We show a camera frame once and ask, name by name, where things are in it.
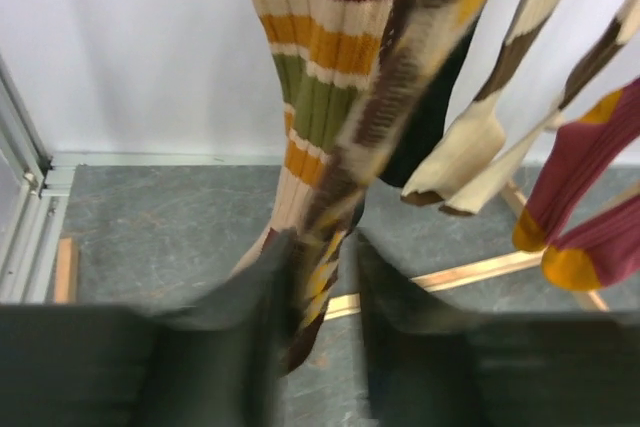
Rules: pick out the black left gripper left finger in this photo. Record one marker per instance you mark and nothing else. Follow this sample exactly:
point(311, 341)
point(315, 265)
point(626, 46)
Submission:
point(213, 362)

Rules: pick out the black white striped sock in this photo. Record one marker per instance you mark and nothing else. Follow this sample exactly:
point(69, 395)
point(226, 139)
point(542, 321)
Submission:
point(426, 126)

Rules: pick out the brown striped sock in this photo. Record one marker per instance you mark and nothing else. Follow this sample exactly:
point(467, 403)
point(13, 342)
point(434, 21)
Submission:
point(324, 53)

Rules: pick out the purple striped sock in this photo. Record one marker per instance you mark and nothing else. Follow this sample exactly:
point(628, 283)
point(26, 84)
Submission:
point(582, 150)
point(598, 253)

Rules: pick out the wooden clothes rack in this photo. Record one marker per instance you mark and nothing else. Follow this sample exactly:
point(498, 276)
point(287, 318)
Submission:
point(66, 276)

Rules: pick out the beige brown sock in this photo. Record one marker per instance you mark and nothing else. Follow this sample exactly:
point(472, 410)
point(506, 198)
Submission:
point(471, 198)
point(476, 136)

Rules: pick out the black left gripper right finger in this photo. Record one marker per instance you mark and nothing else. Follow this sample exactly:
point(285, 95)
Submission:
point(430, 363)

